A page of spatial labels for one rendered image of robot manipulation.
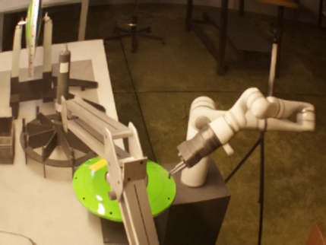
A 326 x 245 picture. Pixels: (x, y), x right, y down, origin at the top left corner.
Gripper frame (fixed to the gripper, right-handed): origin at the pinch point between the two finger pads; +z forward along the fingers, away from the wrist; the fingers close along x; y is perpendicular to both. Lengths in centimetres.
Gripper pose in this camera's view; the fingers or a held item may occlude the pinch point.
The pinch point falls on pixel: (169, 174)
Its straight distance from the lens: 161.5
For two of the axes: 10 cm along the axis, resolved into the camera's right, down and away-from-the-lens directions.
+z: -8.2, 5.7, 0.7
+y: -4.8, -6.2, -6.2
